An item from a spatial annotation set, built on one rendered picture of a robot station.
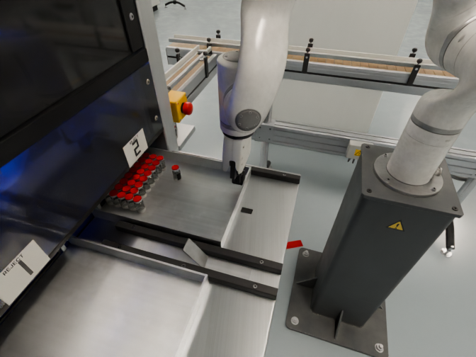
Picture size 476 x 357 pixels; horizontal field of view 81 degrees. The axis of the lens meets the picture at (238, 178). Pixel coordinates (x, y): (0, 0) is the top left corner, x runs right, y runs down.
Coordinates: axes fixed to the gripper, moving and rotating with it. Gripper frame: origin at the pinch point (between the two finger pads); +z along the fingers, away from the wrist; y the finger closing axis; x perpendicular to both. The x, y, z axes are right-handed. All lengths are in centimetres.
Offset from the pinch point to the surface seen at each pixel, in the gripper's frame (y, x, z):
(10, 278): 42.5, -24.0, -10.5
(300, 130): -85, 11, 37
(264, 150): -86, -8, 57
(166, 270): 28.3, -7.5, 3.4
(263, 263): 21.6, 11.9, 2.3
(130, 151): 9.2, -23.9, -10.2
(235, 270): 23.8, 6.4, 4.1
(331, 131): -89, 28, 37
